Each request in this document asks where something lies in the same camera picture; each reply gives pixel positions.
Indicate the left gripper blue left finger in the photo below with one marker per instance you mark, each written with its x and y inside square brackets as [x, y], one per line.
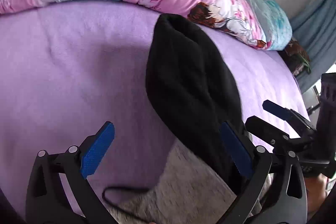
[46, 201]

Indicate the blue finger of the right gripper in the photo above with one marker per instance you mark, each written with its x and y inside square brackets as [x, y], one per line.
[265, 131]
[276, 110]

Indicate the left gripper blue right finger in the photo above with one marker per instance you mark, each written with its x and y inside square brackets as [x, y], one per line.
[287, 200]

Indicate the grey knit hooded sweater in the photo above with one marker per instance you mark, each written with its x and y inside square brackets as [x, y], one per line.
[193, 92]

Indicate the person right hand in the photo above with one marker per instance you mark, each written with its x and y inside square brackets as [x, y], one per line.
[316, 192]

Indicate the dark floral cloth bundle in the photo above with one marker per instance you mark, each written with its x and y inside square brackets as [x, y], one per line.
[296, 58]

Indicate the blue curtain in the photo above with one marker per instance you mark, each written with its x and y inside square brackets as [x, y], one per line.
[314, 28]

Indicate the purple fleece bed blanket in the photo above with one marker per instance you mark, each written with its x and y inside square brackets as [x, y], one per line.
[68, 68]

